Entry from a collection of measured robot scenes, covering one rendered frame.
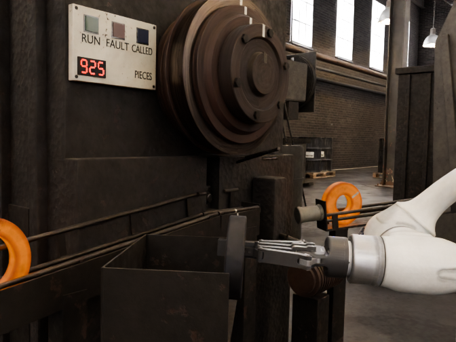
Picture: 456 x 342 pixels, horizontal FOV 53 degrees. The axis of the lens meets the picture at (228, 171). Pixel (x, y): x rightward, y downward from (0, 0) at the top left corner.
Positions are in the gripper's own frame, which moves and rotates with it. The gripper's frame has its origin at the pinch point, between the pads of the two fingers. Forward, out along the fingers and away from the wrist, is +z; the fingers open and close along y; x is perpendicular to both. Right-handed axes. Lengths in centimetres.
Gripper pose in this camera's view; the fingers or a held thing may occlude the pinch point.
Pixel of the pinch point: (236, 248)
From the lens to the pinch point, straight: 87.6
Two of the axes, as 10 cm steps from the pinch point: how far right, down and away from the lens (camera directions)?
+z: -9.9, -0.7, 0.8
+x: 0.7, -10.0, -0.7
